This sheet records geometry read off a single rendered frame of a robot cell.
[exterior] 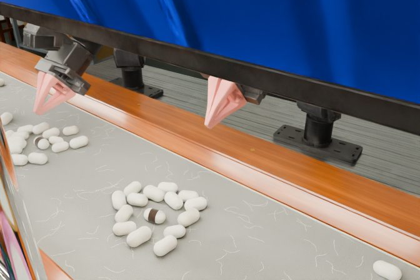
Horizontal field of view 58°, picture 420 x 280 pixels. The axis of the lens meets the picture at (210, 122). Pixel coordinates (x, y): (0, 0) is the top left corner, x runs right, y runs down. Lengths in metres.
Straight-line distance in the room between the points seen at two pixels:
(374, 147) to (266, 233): 0.47
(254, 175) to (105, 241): 0.26
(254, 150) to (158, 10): 0.45
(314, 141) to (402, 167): 0.19
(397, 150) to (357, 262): 0.46
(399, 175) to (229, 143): 0.37
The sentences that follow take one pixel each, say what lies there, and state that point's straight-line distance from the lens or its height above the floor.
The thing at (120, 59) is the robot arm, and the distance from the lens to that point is 1.14.
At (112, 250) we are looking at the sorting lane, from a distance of 0.56.
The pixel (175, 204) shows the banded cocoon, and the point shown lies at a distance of 0.59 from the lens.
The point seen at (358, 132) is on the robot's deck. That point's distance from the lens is 1.02.
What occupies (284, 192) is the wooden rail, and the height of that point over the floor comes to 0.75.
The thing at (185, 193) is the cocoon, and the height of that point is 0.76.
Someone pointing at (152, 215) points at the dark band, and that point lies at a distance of 0.57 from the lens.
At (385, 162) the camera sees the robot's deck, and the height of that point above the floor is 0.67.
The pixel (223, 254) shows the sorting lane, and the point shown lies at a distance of 0.54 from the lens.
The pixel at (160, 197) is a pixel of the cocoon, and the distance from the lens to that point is 0.61.
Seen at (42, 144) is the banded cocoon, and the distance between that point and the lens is 0.80.
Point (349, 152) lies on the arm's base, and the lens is 0.91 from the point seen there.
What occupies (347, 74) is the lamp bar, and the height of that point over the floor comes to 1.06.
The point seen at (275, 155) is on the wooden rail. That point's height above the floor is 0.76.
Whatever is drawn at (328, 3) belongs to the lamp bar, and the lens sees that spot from 0.23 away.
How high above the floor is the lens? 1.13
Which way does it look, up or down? 28 degrees down
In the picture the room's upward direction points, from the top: straight up
